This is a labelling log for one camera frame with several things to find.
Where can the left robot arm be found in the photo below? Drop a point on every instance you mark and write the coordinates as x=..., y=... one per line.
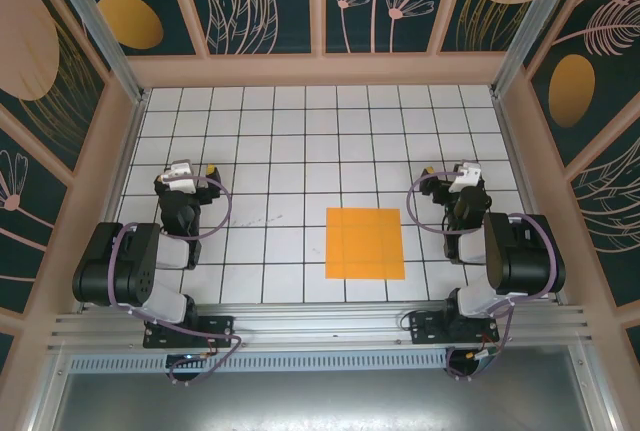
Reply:
x=125, y=266

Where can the aluminium mounting rail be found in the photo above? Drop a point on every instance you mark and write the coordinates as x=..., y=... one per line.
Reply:
x=320, y=326

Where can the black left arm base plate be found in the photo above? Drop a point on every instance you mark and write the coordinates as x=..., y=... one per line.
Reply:
x=220, y=328

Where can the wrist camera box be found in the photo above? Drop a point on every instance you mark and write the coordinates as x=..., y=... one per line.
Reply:
x=465, y=178
x=180, y=178

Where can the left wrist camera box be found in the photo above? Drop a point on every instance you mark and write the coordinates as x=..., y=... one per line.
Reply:
x=180, y=178

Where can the grey metal sheet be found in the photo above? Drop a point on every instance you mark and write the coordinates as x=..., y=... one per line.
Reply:
x=320, y=401

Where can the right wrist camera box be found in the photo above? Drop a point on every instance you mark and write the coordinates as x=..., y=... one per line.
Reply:
x=465, y=178

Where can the small green circuit board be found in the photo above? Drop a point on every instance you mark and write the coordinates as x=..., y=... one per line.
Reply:
x=482, y=358

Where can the aluminium frame post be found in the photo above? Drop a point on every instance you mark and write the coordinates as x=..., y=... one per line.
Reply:
x=102, y=36
x=537, y=26

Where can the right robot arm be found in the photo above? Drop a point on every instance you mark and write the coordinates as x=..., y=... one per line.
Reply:
x=525, y=261

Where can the orange paper sheet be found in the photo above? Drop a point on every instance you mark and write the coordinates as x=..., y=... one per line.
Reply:
x=365, y=246

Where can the aluminium side rail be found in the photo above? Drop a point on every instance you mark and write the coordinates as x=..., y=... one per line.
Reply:
x=129, y=151
x=511, y=151

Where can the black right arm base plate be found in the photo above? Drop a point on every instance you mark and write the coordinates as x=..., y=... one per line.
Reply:
x=425, y=328

